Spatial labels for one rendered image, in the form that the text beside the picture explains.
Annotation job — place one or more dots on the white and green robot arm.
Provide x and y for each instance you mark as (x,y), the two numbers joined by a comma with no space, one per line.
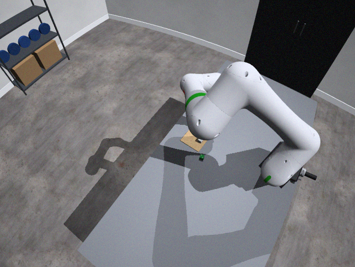
(212,99)

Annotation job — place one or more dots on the tan square mat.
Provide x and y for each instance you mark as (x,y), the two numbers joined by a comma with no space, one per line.
(190,140)

